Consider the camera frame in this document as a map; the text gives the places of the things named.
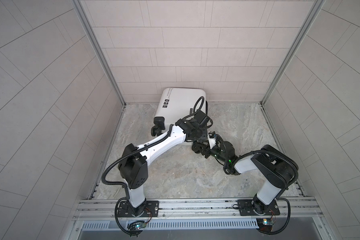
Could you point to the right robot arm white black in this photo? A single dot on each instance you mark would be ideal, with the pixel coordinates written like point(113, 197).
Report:
point(279, 170)

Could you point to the aluminium corner profile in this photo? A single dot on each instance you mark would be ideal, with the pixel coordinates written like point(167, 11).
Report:
point(96, 46)
point(312, 15)

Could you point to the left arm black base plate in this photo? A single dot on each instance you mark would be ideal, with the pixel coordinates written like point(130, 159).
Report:
point(146, 209)

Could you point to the green circuit board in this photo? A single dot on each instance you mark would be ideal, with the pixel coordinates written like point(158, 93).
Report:
point(137, 225)
point(265, 225)

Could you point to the left aluminium corner profile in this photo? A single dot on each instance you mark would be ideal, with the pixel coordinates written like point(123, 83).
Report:
point(96, 46)

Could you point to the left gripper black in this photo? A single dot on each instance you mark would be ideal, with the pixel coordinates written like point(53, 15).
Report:
point(205, 134)

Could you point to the left green circuit board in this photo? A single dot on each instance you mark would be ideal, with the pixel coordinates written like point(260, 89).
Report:
point(137, 225)

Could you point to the right green circuit board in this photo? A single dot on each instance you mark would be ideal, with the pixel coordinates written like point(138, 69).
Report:
point(265, 225)

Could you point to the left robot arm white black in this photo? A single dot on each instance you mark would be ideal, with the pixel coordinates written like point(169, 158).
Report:
point(136, 159)

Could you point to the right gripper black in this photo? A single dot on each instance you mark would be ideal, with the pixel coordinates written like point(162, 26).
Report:
point(207, 149)

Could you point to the right aluminium corner profile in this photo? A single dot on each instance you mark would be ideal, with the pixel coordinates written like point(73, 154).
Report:
point(312, 15)

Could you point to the aluminium mounting rail frame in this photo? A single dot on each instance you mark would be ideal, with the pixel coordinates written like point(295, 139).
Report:
point(200, 214)

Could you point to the black and white suitcase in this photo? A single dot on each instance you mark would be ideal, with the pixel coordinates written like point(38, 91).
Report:
point(175, 104)

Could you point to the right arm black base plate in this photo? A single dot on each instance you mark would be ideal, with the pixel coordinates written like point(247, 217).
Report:
point(246, 207)

